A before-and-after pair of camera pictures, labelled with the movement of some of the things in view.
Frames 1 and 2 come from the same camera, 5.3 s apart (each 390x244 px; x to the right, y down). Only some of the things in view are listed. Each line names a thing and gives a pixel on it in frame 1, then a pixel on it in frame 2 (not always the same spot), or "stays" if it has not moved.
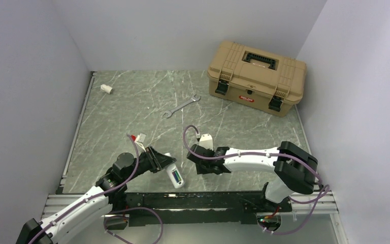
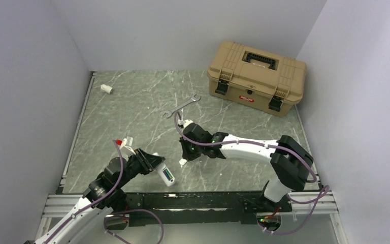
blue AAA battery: (176, 176) → (166, 173)
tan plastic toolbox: (273, 81) stays
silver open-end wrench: (170, 113) stays
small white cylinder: (107, 88) stays
